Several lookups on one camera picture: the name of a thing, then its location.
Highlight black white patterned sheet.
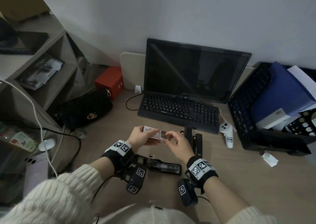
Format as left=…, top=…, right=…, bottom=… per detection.
left=284, top=109, right=316, bottom=137

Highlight person's right hand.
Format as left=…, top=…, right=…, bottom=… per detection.
left=164, top=131, right=196, bottom=165

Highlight slim black stapler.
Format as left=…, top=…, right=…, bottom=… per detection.
left=192, top=133, right=203, bottom=159

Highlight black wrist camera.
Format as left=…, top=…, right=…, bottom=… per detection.
left=126, top=166, right=148, bottom=195
left=177, top=179, right=198, bottom=207

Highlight black keyboard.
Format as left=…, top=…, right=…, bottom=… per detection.
left=137, top=93, right=220, bottom=135

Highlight black computer monitor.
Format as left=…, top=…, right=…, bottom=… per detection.
left=143, top=38, right=252, bottom=104

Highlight person's right forearm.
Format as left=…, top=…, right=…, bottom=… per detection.
left=203, top=177, right=284, bottom=224

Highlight white cardboard box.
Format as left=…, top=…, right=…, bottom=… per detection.
left=255, top=107, right=292, bottom=130

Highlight cream knitted sweater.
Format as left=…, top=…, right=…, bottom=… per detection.
left=93, top=200, right=198, bottom=224

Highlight thin black keyboard cable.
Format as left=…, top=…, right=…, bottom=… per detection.
left=126, top=94, right=144, bottom=111

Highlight crumpled white paper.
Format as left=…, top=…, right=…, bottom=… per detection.
left=261, top=152, right=279, bottom=167

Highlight brown cardboard box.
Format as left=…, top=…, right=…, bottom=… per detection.
left=0, top=0, right=51, bottom=22

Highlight thick black cable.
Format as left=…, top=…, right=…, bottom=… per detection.
left=42, top=127, right=82, bottom=167

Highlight person's left hand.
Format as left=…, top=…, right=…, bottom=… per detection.
left=126, top=126, right=162, bottom=150

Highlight white computer mouse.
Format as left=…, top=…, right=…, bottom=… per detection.
left=38, top=138, right=57, bottom=152

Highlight grey top stapler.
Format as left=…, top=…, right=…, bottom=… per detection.
left=133, top=153, right=182, bottom=175

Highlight red white staples box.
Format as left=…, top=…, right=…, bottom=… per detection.
left=143, top=125, right=162, bottom=140

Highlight green white packet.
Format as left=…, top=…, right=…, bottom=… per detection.
left=10, top=131, right=38, bottom=153

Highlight white paper sheets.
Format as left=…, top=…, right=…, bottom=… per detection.
left=287, top=66, right=316, bottom=101

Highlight black marker wristband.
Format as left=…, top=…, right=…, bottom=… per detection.
left=185, top=156, right=219, bottom=195
left=101, top=140, right=135, bottom=175

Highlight blue folder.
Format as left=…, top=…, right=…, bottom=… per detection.
left=251, top=61, right=316, bottom=124

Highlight pale smartphone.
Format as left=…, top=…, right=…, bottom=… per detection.
left=23, top=154, right=49, bottom=180

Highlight beige shelf unit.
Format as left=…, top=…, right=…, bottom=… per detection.
left=0, top=15, right=112, bottom=138

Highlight white handheld controller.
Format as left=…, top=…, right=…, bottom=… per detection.
left=219, top=110, right=237, bottom=149

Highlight small black stapler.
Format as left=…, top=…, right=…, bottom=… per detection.
left=181, top=126, right=193, bottom=147

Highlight white cable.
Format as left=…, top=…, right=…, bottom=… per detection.
left=0, top=80, right=59, bottom=177

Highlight black white picture booklet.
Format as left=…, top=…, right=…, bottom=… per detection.
left=16, top=54, right=64, bottom=90

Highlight person's left forearm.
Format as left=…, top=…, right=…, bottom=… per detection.
left=0, top=157, right=115, bottom=224

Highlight black perforated file basket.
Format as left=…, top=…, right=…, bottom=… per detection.
left=227, top=62, right=316, bottom=156

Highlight black handbag gold logo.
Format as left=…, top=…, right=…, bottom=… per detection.
left=53, top=90, right=114, bottom=133

